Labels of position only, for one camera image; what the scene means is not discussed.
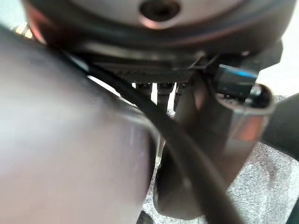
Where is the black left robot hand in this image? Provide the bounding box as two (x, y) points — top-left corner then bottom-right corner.
(22, 0), (299, 221)

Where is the black rounded robot part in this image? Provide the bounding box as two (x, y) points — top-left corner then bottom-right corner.
(263, 92), (299, 162)

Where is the dark robot foot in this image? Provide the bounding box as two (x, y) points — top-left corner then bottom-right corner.
(136, 210), (154, 224)

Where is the silver robot leg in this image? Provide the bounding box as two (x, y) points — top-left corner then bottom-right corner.
(0, 21), (162, 224)

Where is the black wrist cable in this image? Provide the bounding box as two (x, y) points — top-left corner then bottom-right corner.
(86, 65), (245, 224)

